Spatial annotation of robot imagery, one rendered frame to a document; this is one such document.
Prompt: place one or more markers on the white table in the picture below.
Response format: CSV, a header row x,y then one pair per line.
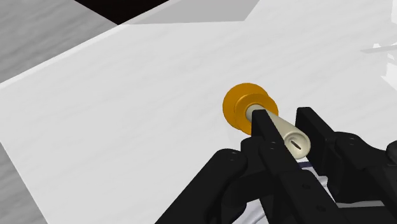
x,y
139,108

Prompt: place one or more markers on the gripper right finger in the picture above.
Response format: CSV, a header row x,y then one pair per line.
x,y
350,161

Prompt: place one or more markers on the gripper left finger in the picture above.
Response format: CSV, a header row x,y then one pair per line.
x,y
279,173

